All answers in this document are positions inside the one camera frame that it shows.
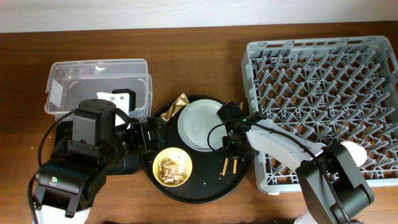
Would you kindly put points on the food scraps in bowl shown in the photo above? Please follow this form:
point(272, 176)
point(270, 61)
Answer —
point(171, 171)

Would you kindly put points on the grey round plate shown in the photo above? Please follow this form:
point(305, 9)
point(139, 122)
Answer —
point(196, 121)

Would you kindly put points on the clear plastic storage bin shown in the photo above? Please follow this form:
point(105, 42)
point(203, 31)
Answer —
point(71, 82)

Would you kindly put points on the yellow bowl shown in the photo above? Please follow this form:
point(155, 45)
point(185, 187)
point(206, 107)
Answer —
point(176, 154)

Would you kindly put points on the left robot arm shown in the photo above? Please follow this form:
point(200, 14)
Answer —
point(103, 140)

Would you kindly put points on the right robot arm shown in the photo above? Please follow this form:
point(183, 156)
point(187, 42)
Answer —
point(333, 187)

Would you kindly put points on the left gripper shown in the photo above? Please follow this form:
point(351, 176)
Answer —
point(144, 137)

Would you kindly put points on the grey dishwasher rack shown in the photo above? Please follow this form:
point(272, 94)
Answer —
point(330, 90)

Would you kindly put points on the wooden chopstick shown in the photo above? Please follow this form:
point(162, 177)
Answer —
point(235, 160)
point(225, 165)

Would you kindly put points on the pink cup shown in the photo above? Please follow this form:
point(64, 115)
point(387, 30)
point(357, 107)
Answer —
point(358, 153)

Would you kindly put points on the round black serving tray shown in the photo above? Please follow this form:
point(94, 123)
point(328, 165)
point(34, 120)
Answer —
point(206, 182)

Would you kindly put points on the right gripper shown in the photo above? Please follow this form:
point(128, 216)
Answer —
point(235, 147)

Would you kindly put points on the black rectangular tray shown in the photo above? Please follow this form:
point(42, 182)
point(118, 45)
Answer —
point(128, 165)

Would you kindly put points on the gold foil wrapper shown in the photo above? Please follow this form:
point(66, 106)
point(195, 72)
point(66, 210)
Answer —
point(179, 104)

